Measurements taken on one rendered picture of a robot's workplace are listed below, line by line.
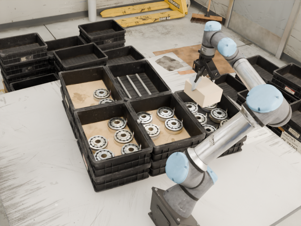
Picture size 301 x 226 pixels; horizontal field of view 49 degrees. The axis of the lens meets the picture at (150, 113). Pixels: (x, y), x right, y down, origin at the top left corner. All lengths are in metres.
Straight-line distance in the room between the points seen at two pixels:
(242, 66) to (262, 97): 0.35
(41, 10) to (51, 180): 3.42
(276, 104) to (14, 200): 1.25
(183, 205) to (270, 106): 0.56
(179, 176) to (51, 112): 1.13
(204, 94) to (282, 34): 3.06
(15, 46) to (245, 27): 3.11
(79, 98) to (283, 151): 1.28
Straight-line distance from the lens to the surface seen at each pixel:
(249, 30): 5.01
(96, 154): 1.69
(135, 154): 1.60
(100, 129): 1.86
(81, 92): 2.14
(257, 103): 1.27
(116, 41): 3.46
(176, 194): 1.48
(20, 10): 4.86
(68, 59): 3.15
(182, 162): 1.32
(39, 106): 2.27
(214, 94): 1.73
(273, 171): 2.03
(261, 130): 2.26
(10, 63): 3.17
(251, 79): 1.53
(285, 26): 4.63
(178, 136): 1.86
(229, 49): 1.54
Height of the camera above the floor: 2.08
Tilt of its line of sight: 39 degrees down
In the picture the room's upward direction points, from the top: 6 degrees clockwise
